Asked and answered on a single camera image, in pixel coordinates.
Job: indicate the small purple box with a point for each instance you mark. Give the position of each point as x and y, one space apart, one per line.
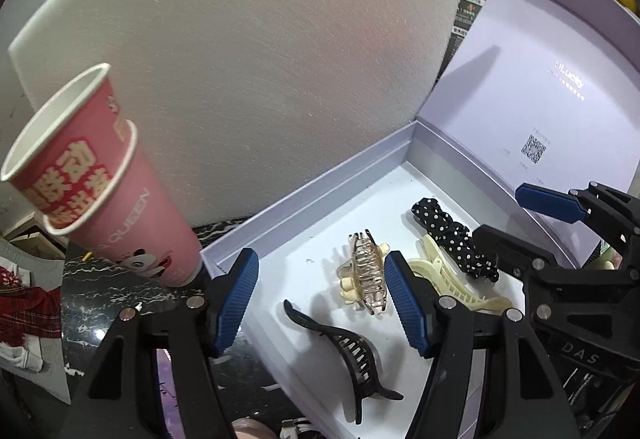
166 384

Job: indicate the grey chair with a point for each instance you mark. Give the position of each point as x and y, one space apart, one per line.
55 379

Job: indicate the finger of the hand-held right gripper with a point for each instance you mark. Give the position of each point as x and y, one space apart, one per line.
550 204
505 246

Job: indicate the black hair claw clip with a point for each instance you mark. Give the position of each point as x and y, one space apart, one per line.
355 359

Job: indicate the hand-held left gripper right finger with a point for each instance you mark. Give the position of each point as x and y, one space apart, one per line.
407 304

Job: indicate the white garment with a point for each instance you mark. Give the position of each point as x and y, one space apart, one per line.
20 354

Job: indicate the pink panda paper cup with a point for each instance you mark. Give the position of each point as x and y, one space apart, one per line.
145 229

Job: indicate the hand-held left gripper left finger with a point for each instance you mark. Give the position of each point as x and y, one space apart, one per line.
235 299

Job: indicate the cream hair clip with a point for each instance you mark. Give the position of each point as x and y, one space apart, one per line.
465 291

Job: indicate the white foam board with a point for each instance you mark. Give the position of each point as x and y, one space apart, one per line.
250 69

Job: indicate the clear hair claw with bears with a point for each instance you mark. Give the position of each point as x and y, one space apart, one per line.
367 279

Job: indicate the black polka dot scrunchie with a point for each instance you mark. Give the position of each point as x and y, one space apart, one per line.
445 229

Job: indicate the red paper cup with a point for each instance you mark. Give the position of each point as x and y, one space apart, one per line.
65 169

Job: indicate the lilac cardboard box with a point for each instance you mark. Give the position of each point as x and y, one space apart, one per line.
525 84

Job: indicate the red plaid blanket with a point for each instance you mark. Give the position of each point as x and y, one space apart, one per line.
30 309

